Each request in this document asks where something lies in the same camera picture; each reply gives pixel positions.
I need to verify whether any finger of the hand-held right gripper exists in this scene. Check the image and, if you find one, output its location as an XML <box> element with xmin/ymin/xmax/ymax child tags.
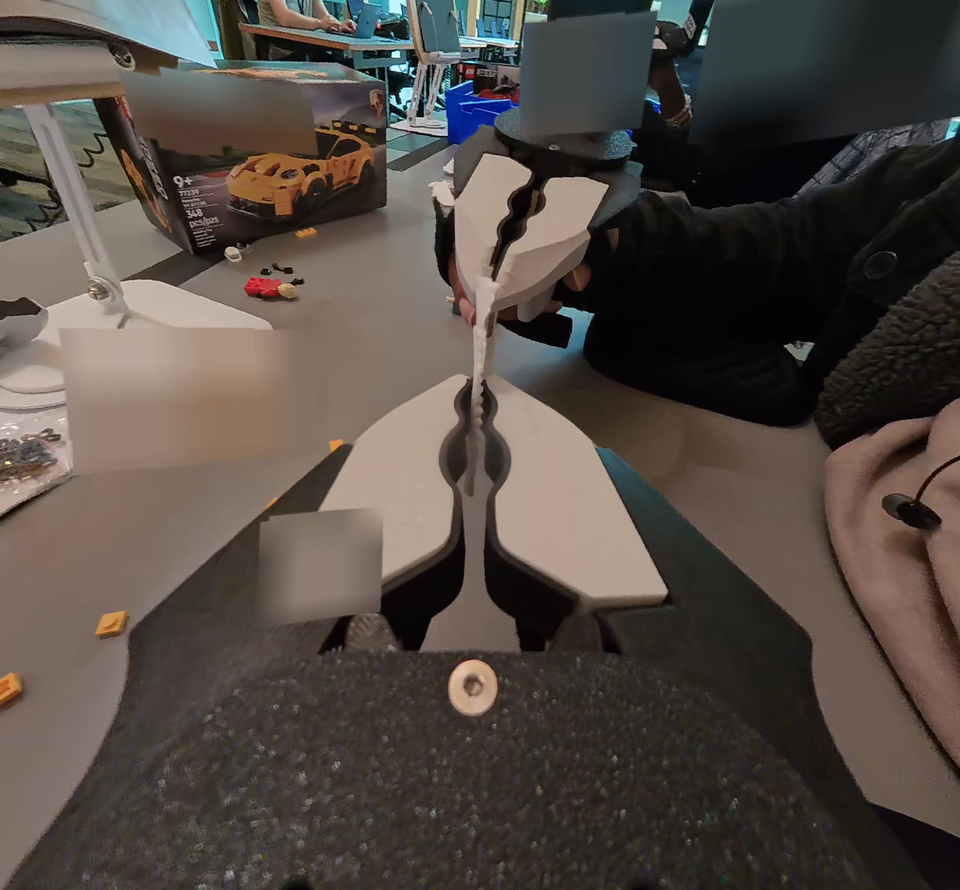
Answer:
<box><xmin>453</xmin><ymin>152</ymin><xmax>537</xmax><ymax>302</ymax></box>
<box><xmin>491</xmin><ymin>177</ymin><xmax>611</xmax><ymax>323</ymax></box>

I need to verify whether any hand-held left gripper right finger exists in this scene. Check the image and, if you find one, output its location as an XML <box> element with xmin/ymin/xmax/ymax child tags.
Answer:
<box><xmin>482</xmin><ymin>377</ymin><xmax>670</xmax><ymax>608</ymax></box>

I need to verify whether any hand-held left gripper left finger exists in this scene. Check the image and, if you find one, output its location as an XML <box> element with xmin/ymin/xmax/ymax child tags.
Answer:
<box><xmin>318</xmin><ymin>372</ymin><xmax>474</xmax><ymax>595</ymax></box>

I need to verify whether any white paper bag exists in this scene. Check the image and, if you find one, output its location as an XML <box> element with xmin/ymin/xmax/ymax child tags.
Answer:
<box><xmin>463</xmin><ymin>271</ymin><xmax>502</xmax><ymax>499</ymax></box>

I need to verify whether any another person's forearm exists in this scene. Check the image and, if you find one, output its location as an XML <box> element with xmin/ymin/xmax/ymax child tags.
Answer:
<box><xmin>646</xmin><ymin>0</ymin><xmax>717</xmax><ymax>130</ymax></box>

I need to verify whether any lego set box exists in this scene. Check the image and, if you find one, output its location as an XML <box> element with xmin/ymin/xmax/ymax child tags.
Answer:
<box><xmin>97</xmin><ymin>61</ymin><xmax>389</xmax><ymax>256</ymax></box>

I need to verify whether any person's right hand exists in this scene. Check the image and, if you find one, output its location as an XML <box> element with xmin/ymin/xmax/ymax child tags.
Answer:
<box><xmin>447</xmin><ymin>260</ymin><xmax>594</xmax><ymax>330</ymax></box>

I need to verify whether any blue plastic bin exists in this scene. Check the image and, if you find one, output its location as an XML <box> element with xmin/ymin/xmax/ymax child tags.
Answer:
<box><xmin>446</xmin><ymin>80</ymin><xmax>520</xmax><ymax>146</ymax></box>

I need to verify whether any white board stand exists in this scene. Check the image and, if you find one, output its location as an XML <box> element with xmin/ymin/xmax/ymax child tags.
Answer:
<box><xmin>395</xmin><ymin>0</ymin><xmax>464</xmax><ymax>132</ymax></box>

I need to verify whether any long background desk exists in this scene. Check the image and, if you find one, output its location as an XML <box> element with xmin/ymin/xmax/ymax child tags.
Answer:
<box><xmin>240</xmin><ymin>23</ymin><xmax>519</xmax><ymax>59</ymax></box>

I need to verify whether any dark office chair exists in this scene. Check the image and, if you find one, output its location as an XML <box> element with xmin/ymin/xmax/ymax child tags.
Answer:
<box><xmin>216</xmin><ymin>0</ymin><xmax>262</xmax><ymax>62</ymax></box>

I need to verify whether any beige hoodie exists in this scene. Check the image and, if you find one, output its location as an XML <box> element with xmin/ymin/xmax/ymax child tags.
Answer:
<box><xmin>825</xmin><ymin>398</ymin><xmax>960</xmax><ymax>771</ymax></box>

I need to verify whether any black fleece garment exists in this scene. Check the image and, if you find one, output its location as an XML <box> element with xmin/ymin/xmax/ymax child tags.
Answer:
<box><xmin>813</xmin><ymin>252</ymin><xmax>960</xmax><ymax>450</ymax></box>

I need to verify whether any clear bag of dark parts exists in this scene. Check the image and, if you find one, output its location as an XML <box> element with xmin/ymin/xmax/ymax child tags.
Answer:
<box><xmin>0</xmin><ymin>413</ymin><xmax>74</xmax><ymax>518</ymax></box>

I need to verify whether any white cradle with black edge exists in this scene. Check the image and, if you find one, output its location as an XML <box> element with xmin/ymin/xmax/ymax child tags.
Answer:
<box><xmin>0</xmin><ymin>296</ymin><xmax>51</xmax><ymax>345</ymax></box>

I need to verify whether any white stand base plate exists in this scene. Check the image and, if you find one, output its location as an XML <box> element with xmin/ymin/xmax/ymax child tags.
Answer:
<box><xmin>0</xmin><ymin>278</ymin><xmax>275</xmax><ymax>413</ymax></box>

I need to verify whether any black drawstring toggle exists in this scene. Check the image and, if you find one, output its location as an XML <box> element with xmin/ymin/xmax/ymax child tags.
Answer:
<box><xmin>881</xmin><ymin>455</ymin><xmax>960</xmax><ymax>531</ymax></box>

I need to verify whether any white slotted stand post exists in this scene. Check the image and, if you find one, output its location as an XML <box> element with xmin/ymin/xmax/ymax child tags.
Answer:
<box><xmin>22</xmin><ymin>102</ymin><xmax>129</xmax><ymax>317</ymax></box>

